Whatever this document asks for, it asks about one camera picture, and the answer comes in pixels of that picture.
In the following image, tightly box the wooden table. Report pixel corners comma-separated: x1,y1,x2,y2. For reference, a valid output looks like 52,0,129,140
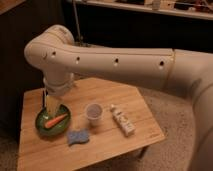
18,78,165,171

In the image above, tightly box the black striped object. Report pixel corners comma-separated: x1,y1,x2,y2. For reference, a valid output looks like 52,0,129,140
42,89,46,108

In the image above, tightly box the blue sponge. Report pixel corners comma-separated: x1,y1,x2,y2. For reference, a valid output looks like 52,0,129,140
67,129,89,146

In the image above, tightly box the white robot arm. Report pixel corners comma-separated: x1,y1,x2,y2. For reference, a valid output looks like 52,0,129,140
24,25,213,171

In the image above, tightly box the background shelf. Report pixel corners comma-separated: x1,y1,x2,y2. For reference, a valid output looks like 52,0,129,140
66,0,213,21

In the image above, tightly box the clear plastic cup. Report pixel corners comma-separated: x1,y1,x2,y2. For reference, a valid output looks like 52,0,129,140
85,103,103,126

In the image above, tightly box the vertical metal pole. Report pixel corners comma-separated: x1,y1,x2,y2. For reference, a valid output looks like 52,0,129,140
72,0,83,46

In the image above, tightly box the orange carrot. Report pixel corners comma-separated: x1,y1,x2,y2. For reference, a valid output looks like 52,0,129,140
44,113,68,129

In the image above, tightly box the white tube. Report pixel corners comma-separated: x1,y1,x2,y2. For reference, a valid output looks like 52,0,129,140
110,104,135,137

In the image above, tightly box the green plate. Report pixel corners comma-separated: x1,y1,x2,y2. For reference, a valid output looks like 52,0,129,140
35,105,71,137

